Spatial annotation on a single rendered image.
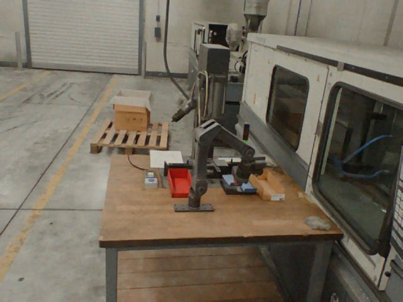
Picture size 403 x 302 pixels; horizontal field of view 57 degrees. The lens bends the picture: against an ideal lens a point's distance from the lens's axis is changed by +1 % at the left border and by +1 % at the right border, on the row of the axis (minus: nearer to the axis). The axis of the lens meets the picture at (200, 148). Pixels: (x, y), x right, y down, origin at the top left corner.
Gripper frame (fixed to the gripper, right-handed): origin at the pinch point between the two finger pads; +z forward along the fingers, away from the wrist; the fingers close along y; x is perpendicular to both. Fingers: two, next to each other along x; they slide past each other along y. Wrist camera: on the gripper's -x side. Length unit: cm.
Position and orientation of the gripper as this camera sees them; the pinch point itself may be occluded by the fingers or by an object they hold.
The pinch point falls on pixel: (235, 184)
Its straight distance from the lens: 198.3
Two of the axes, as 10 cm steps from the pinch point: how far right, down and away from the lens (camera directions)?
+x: -9.7, -0.2, -2.4
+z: -2.0, 6.4, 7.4
